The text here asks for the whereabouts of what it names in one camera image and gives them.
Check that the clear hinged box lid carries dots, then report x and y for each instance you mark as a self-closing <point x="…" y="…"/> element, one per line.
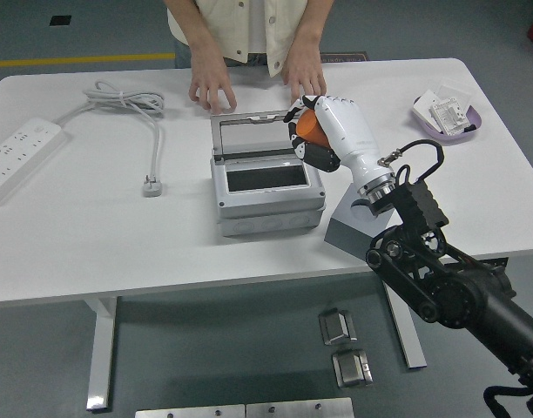
<point x="253" y="135"/>

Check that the purple plastic tray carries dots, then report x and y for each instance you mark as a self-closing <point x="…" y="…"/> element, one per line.
<point x="440" y="138"/>

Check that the grey block holder with hole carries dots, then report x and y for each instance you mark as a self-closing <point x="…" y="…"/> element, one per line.
<point x="345" y="237"/>

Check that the metal foot bracket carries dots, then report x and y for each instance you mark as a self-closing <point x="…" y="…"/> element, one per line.
<point x="336" y="326"/>
<point x="351" y="370"/>

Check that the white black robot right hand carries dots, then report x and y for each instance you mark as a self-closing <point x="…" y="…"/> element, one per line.
<point x="349" y="130"/>

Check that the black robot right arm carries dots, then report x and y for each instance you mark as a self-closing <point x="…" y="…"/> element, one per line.
<point x="467" y="300"/>

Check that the person's left hand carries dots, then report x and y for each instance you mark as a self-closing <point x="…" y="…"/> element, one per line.
<point x="305" y="72"/>

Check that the dark floor sign mat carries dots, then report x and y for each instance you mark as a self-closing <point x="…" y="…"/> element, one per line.
<point x="345" y="58"/>

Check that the person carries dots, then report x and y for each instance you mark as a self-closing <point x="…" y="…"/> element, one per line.
<point x="249" y="26"/>

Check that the person's right forearm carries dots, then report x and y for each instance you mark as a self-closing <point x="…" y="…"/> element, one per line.
<point x="192" y="26"/>

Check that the black floor cover plate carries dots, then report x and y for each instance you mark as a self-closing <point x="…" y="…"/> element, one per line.
<point x="60" y="20"/>

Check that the small black piece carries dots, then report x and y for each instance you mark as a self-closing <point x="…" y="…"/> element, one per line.
<point x="470" y="128"/>

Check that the person's left forearm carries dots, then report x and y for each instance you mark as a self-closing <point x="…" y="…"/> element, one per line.
<point x="314" y="22"/>

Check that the orange cylindrical battery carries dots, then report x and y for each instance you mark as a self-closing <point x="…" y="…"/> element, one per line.
<point x="312" y="128"/>

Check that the white socket module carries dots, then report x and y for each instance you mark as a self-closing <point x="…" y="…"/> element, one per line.
<point x="449" y="115"/>

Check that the white power strip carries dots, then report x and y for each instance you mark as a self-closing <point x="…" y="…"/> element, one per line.
<point x="18" y="152"/>

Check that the grey plastic enclosure box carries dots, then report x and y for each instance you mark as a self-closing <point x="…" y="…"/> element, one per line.
<point x="271" y="204"/>

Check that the person's right hand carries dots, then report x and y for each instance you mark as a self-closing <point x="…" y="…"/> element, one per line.
<point x="210" y="78"/>

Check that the black table control panel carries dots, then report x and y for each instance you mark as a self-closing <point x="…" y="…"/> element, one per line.
<point x="501" y="262"/>

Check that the white table leg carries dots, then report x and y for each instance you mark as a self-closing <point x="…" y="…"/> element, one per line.
<point x="101" y="348"/>
<point x="410" y="339"/>

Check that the clear plastic plate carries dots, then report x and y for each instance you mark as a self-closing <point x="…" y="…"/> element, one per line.
<point x="460" y="93"/>

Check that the white square card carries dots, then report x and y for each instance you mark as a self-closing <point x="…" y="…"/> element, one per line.
<point x="425" y="106"/>

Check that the steel base plate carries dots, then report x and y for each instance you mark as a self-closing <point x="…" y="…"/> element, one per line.
<point x="299" y="409"/>
<point x="188" y="412"/>

